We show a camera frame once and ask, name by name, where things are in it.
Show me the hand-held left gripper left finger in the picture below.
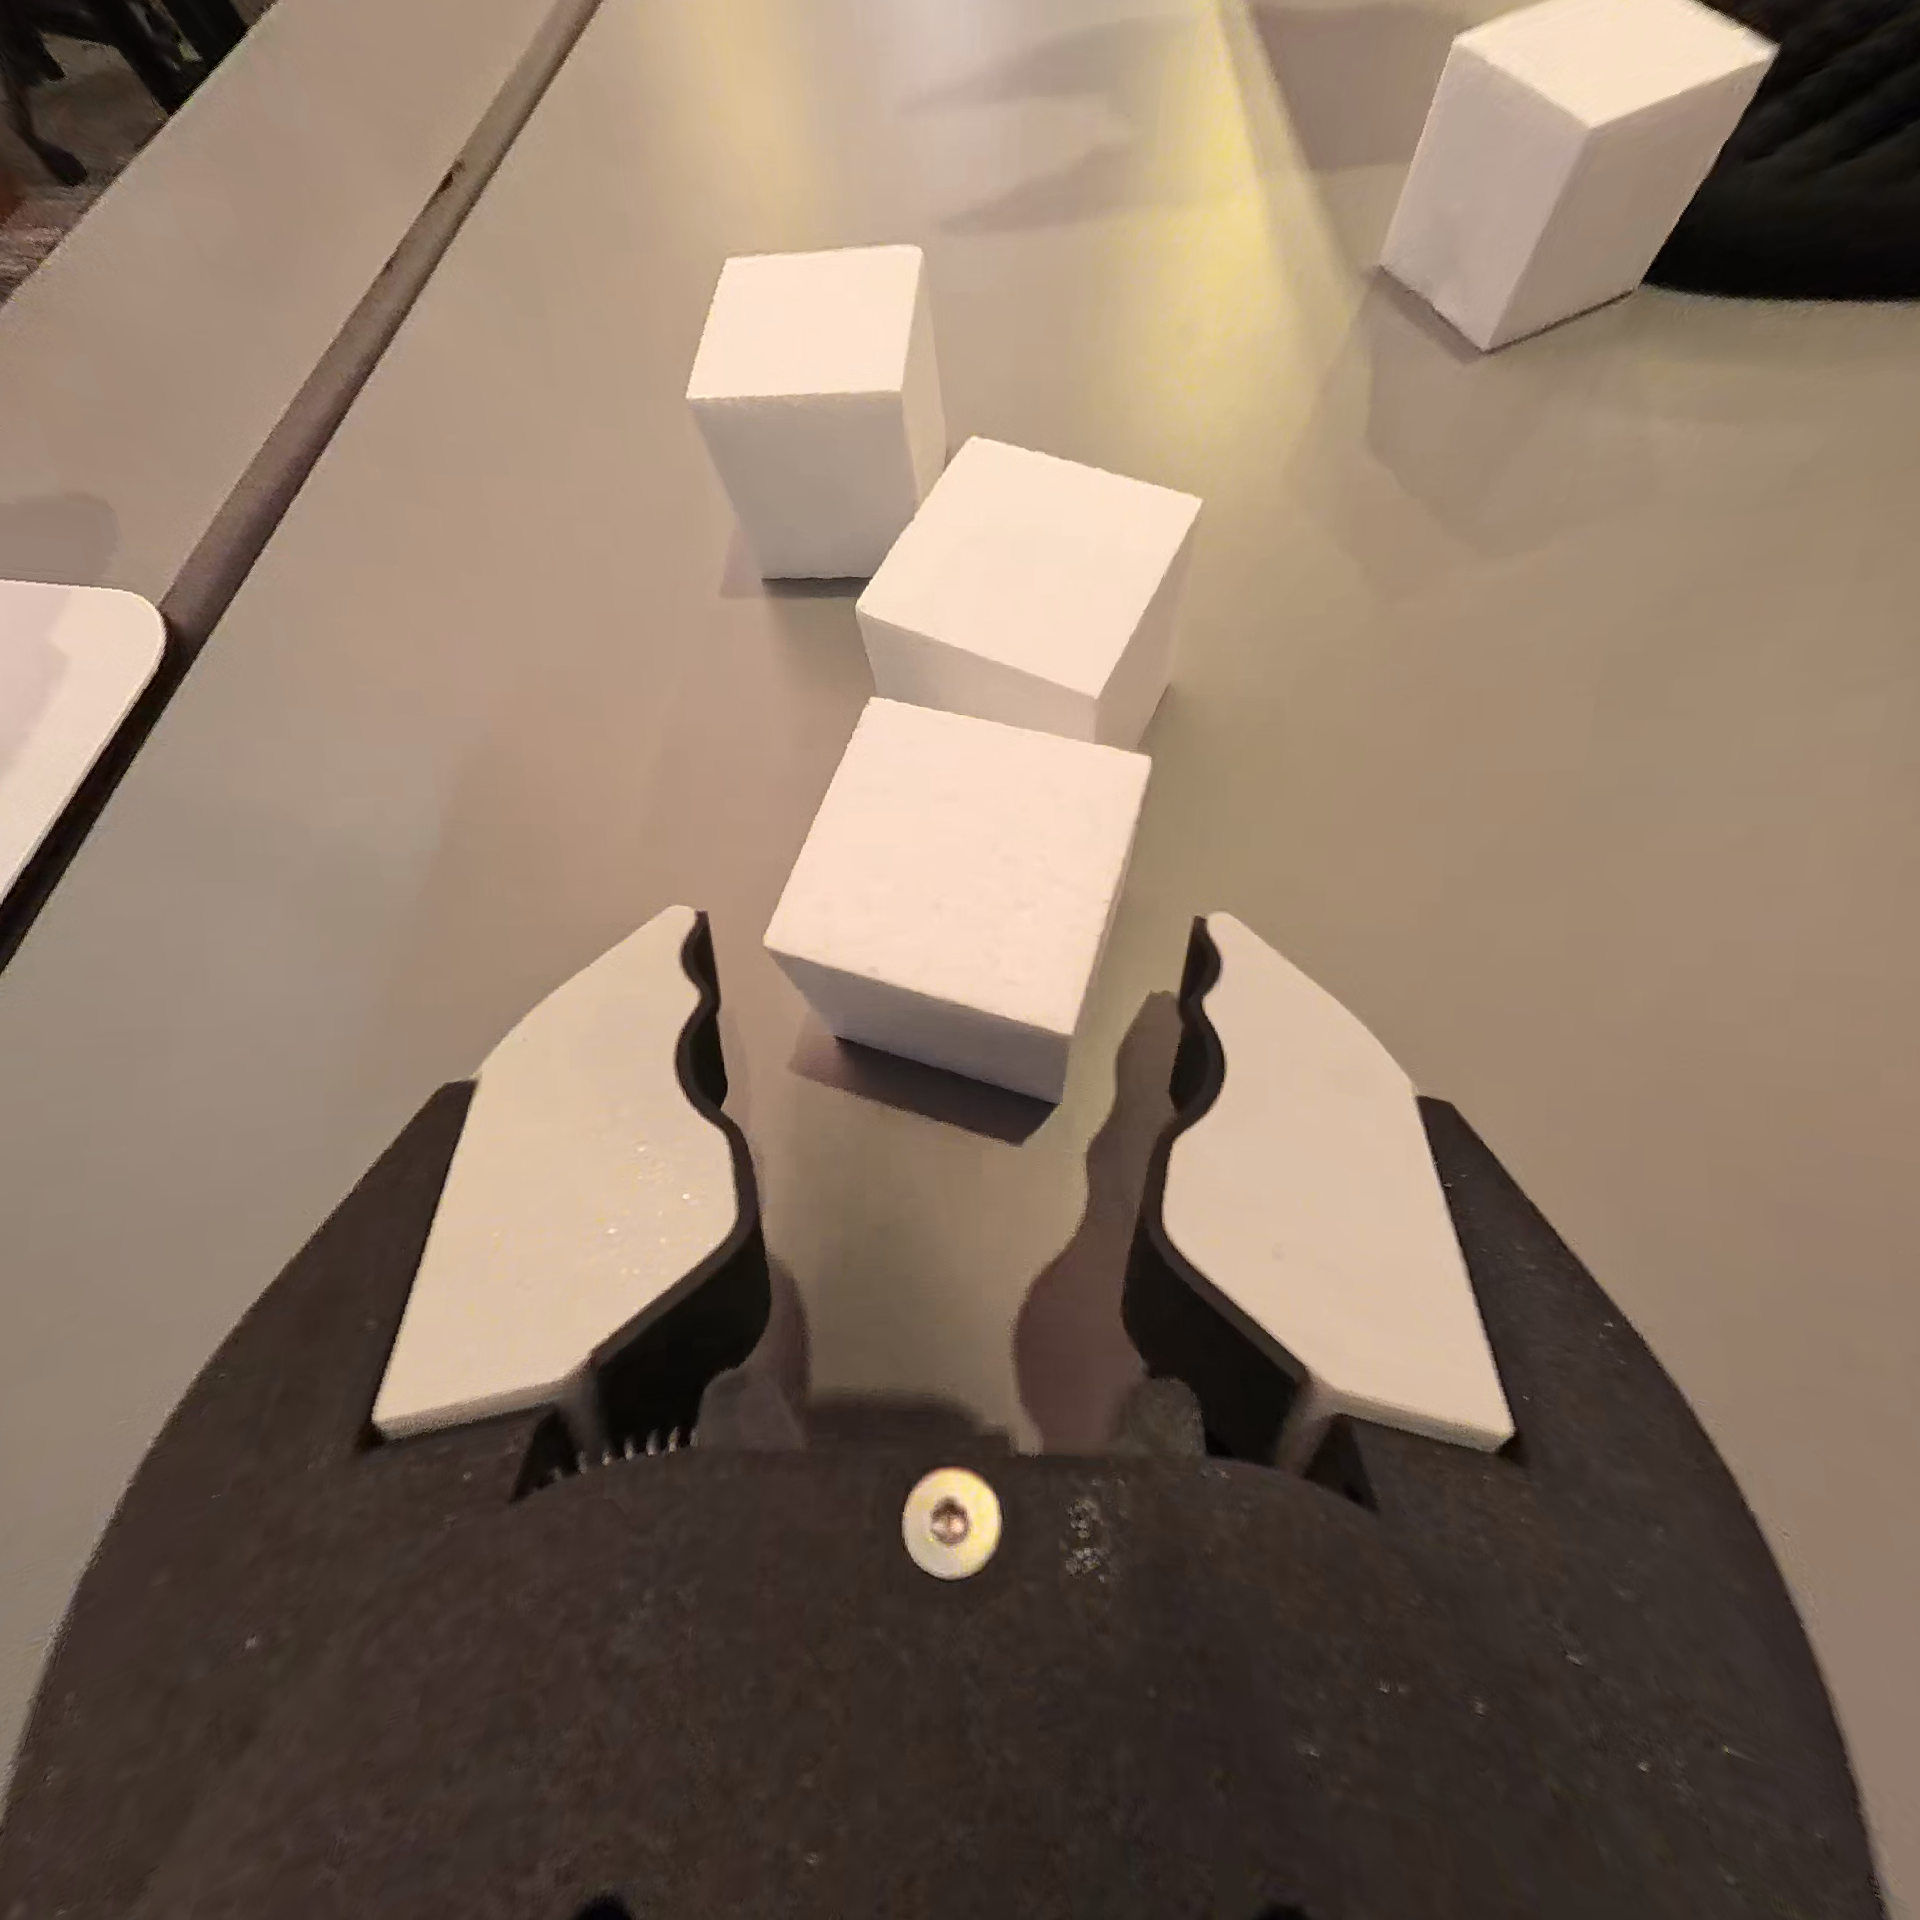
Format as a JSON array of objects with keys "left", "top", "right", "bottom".
[{"left": 370, "top": 904, "right": 774, "bottom": 1469}]

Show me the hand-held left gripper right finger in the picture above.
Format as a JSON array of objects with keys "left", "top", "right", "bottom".
[{"left": 1124, "top": 912, "right": 1518, "bottom": 1471}]

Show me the white foam cube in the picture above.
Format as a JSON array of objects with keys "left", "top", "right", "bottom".
[
  {"left": 1377, "top": 0, "right": 1779, "bottom": 353},
  {"left": 686, "top": 244, "right": 946, "bottom": 581},
  {"left": 857, "top": 434, "right": 1201, "bottom": 748},
  {"left": 761, "top": 696, "right": 1154, "bottom": 1103}
]

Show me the black wrist rest pad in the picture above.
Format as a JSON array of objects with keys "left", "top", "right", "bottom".
[{"left": 1642, "top": 0, "right": 1920, "bottom": 300}]

